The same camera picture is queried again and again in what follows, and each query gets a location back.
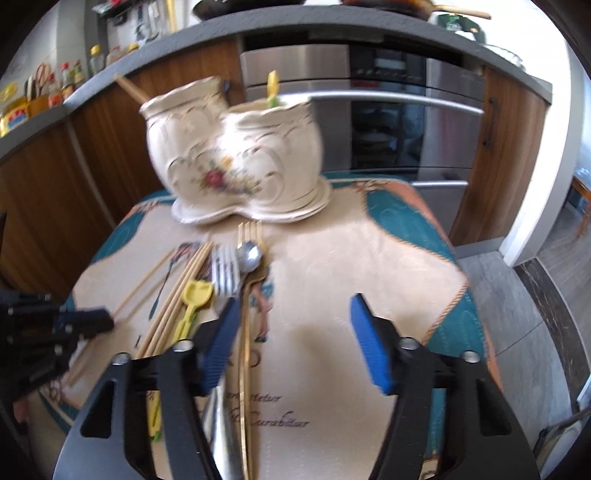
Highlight dark framed object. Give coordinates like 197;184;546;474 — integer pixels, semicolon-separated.
536;415;587;462

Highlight yellow packet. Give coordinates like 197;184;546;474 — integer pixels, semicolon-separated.
0;85;28;137

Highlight gold fork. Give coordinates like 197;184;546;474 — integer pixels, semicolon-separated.
236;220;269;480

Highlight light wooden chopstick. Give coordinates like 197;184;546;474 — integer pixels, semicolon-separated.
144;244;208;357
135;246;201;360
62;251;177;391
152;241;213;355

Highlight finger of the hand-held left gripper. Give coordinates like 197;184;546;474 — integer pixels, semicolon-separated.
0;292;115;344

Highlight black wok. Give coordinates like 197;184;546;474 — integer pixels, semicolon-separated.
191;0;305;21

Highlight silver spoon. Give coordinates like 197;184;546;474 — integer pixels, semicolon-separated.
233;240;264;301

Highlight stainless steel oven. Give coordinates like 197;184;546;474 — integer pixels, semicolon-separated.
240;44;485;208

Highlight yellow green plastic utensil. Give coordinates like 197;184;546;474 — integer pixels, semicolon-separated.
267;70;282;109

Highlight printed horse tablecloth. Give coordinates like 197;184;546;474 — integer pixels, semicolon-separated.
39;178;502;480

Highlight silver fork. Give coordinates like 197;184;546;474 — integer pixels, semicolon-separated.
203;244;245;480

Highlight yellow plastic fork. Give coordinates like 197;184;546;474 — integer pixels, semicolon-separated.
147;278;214;443

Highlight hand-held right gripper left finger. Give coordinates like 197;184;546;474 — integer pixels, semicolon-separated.
53;298;243;480

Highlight narrow wooden kitchen cabinet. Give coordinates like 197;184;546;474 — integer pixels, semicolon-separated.
450;67;550;247

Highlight grey kitchen countertop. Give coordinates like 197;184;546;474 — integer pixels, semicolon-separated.
0;9;553;162

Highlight cream floral ceramic utensil holder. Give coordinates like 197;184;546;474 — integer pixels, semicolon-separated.
140;76;332;225

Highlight brown frying pan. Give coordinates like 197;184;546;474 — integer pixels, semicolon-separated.
342;0;492;21

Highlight sauce bottle with red cap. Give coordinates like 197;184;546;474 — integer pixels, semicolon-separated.
46;74;63;109

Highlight wooden chair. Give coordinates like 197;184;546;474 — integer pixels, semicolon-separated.
570;168;591;208

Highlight dark green container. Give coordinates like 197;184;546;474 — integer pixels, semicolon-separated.
429;13;483;44

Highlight yellow hanging utensil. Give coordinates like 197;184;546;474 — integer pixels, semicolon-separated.
157;0;176;33

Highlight white bowl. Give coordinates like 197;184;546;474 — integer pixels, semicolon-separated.
485;44;525;70

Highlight black wall shelf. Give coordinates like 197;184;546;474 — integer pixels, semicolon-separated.
92;0;139;14

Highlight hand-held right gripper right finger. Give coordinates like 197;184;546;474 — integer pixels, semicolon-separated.
349;293;541;480

